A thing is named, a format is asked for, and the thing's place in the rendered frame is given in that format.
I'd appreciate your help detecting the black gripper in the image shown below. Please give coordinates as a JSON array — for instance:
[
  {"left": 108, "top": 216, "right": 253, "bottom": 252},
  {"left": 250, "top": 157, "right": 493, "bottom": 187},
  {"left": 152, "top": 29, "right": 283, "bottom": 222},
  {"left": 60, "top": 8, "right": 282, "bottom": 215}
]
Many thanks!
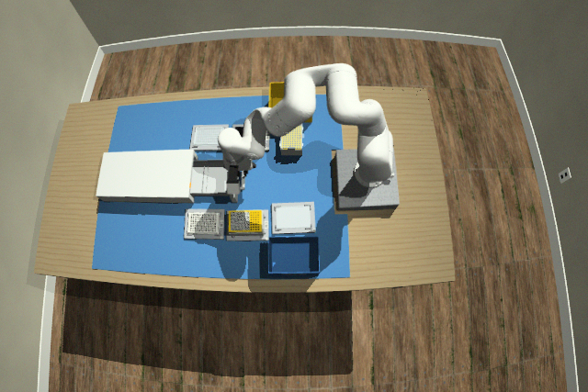
[{"left": 223, "top": 156, "right": 256, "bottom": 177}]

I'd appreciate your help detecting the blue bench mat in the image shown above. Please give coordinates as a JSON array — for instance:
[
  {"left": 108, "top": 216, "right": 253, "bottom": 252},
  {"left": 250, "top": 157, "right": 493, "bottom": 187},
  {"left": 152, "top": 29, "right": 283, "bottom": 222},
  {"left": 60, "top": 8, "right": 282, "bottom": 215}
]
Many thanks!
[{"left": 92, "top": 95, "right": 350, "bottom": 279}]

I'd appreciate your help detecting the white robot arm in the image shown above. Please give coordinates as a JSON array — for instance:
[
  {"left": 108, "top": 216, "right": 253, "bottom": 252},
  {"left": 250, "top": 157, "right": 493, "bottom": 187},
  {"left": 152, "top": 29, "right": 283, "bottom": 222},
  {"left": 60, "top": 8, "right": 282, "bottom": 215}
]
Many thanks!
[{"left": 218, "top": 63, "right": 394, "bottom": 187}]

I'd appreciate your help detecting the dark blue open-top bin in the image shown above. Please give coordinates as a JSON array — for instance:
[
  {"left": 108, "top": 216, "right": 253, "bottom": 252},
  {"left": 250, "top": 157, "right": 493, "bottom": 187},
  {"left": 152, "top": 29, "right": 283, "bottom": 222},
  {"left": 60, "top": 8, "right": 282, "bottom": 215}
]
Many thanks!
[{"left": 268, "top": 236, "right": 320, "bottom": 276}]

